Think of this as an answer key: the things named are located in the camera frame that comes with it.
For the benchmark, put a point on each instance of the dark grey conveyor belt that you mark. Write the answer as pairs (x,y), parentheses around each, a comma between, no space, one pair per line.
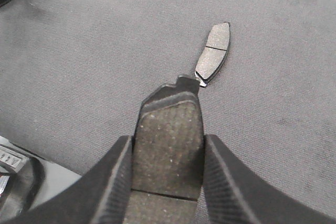
(74,73)

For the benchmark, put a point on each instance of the white black robot base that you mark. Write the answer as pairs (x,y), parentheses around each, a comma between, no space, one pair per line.
(28,180)

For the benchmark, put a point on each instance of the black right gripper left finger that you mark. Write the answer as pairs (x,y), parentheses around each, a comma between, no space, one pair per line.
(99,196)

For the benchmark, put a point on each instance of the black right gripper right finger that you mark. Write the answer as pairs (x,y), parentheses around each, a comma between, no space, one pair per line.
(235,194)

